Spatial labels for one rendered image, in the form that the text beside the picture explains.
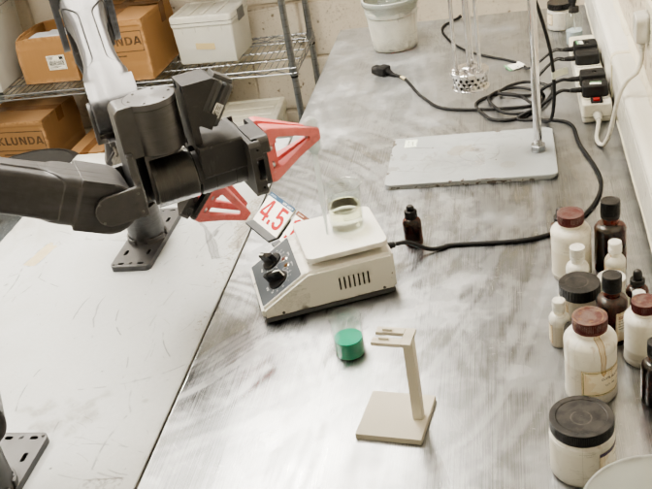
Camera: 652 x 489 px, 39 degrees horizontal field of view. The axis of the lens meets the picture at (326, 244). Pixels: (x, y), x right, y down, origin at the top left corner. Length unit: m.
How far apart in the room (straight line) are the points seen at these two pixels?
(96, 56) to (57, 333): 0.42
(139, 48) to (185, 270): 2.11
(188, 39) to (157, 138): 2.61
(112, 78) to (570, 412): 0.74
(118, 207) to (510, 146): 0.91
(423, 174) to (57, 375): 0.72
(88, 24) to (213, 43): 2.20
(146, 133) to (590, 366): 0.56
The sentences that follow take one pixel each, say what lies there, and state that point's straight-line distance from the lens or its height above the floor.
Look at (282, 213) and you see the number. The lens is 1.57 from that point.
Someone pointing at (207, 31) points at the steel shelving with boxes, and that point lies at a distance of 3.58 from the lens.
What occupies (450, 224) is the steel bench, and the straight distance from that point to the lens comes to 1.52.
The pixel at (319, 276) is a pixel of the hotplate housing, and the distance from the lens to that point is 1.32.
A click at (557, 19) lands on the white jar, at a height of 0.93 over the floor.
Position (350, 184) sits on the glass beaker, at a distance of 1.36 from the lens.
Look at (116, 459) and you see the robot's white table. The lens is 1.19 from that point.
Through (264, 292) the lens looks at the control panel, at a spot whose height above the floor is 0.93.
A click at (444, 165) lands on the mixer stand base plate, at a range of 1.69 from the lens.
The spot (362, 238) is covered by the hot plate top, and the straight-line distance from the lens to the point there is 1.33.
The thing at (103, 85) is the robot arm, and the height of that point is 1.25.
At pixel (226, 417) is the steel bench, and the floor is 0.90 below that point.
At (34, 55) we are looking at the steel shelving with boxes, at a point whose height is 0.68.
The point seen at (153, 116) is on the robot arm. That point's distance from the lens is 1.00.
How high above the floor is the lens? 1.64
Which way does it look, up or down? 29 degrees down
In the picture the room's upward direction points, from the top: 10 degrees counter-clockwise
